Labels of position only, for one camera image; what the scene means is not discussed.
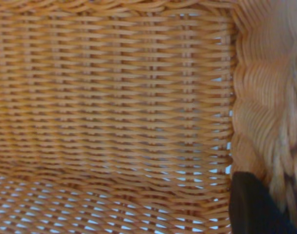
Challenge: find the woven orange wicker basket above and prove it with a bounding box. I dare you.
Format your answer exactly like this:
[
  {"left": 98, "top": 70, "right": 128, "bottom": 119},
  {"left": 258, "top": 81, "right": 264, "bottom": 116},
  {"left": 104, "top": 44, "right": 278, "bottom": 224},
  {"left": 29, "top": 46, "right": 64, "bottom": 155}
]
[{"left": 0, "top": 0, "right": 297, "bottom": 234}]

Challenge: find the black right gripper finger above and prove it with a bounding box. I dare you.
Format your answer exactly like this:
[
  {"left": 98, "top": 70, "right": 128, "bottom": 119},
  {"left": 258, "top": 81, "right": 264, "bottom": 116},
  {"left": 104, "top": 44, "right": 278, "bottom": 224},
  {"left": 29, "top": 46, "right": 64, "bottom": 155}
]
[{"left": 228, "top": 171, "right": 297, "bottom": 234}]

